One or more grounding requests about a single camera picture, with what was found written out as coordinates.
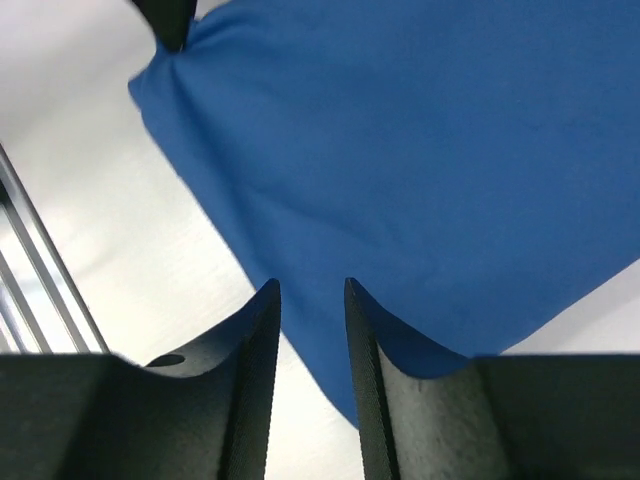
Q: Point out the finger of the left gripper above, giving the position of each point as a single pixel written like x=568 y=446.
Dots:
x=169 y=20

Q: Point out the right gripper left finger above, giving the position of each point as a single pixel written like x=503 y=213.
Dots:
x=202 y=411

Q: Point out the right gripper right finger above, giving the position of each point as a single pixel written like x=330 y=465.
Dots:
x=426 y=412

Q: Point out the blue surgical drape cloth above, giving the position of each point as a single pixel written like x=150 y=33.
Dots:
x=473 y=164

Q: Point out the aluminium front rail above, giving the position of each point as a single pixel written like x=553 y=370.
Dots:
x=42 y=310

